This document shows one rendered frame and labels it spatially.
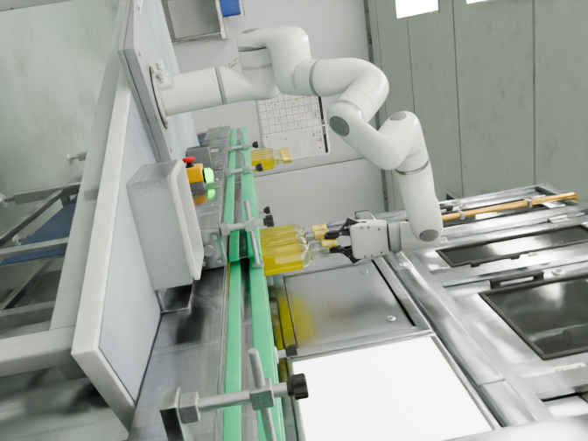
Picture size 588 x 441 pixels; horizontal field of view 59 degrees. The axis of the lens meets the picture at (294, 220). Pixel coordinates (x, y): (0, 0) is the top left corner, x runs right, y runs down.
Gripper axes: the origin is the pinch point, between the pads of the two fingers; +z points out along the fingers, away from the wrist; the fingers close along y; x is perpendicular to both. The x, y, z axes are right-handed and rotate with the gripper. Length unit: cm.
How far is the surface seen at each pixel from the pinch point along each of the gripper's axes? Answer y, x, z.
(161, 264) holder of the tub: 17, 46, 28
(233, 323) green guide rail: 4, 48, 15
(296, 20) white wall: 76, -578, 87
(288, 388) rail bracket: 16, 84, -4
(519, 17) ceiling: 46, -229, -102
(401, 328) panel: -12.6, 25.6, -16.6
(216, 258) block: 8.4, 25.2, 24.3
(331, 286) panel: -12.8, 1.5, 2.0
